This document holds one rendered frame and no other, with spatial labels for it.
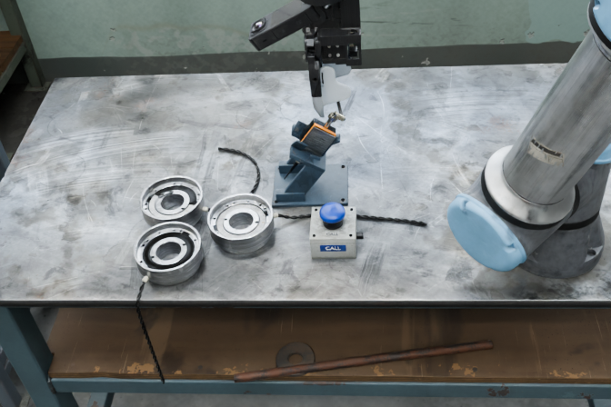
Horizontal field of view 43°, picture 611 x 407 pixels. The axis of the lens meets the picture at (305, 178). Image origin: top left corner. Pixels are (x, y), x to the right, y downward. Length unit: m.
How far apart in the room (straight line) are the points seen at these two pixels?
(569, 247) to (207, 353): 0.66
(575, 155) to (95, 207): 0.83
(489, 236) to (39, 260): 0.72
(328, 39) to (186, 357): 0.65
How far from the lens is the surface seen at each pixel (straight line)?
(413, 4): 2.83
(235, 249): 1.21
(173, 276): 1.19
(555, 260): 1.18
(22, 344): 1.43
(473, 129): 1.44
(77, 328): 1.54
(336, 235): 1.18
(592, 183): 1.09
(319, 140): 1.24
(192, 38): 2.97
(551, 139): 0.87
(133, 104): 1.59
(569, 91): 0.83
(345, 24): 1.11
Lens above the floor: 1.70
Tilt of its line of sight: 42 degrees down
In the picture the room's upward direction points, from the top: 6 degrees counter-clockwise
